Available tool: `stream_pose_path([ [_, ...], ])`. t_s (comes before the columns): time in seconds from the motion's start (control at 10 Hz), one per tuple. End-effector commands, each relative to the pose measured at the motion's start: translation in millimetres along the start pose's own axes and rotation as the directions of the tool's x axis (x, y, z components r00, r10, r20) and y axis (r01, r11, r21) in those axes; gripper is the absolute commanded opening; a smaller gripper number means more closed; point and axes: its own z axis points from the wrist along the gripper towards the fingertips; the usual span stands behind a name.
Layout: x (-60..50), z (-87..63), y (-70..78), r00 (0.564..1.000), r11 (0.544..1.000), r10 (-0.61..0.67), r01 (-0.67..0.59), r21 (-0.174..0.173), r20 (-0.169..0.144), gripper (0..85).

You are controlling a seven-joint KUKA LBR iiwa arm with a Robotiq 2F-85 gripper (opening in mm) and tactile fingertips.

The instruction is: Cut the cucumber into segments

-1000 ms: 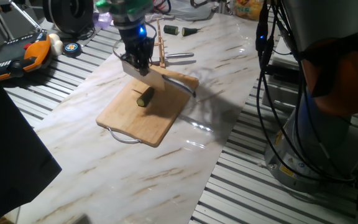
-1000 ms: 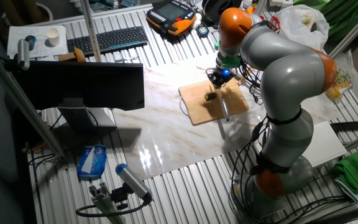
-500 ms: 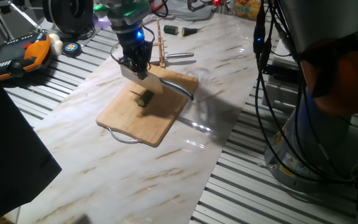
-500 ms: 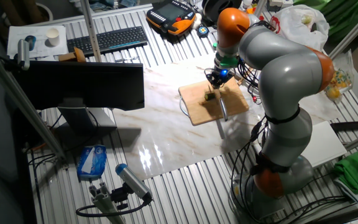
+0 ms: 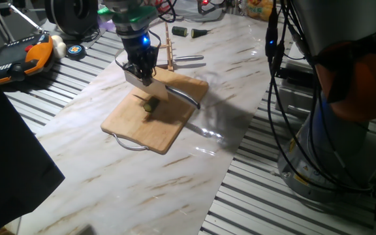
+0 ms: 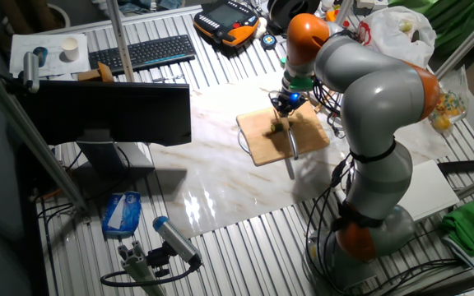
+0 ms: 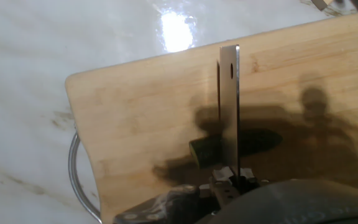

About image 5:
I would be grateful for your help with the short cucumber segment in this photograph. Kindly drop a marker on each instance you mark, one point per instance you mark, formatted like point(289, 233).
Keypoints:
point(179, 31)

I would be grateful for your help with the orange and black teach pendant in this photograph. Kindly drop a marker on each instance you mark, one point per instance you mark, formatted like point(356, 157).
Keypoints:
point(38, 53)

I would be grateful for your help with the clear bag of yellow fruit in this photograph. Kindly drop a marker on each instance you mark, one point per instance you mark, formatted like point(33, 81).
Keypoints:
point(256, 9)

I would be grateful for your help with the black filament spool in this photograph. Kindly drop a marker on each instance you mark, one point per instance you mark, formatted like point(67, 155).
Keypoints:
point(73, 14)

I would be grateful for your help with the white rounded toy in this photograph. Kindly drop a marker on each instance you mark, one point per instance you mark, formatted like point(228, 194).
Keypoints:
point(59, 45)

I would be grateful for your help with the cucumber end piece with stem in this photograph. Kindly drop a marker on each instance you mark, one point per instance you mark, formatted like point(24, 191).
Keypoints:
point(198, 33)

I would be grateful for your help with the dark green cucumber piece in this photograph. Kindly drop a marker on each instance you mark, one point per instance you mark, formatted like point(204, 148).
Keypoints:
point(151, 105)

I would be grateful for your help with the white plastic bag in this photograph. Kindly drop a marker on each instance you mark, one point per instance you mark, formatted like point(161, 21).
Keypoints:
point(188, 9)

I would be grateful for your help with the steel cleaver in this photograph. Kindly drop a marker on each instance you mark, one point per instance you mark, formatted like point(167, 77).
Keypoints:
point(153, 89)

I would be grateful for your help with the purple plastic bag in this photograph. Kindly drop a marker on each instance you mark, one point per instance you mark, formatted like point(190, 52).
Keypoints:
point(105, 24)

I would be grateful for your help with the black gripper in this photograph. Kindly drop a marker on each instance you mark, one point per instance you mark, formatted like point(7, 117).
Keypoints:
point(140, 53)

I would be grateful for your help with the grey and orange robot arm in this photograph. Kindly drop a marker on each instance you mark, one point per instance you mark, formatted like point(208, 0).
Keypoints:
point(348, 81)

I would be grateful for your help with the wooden peg knife rack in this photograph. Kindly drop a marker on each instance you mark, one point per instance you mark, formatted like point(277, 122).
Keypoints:
point(169, 49)

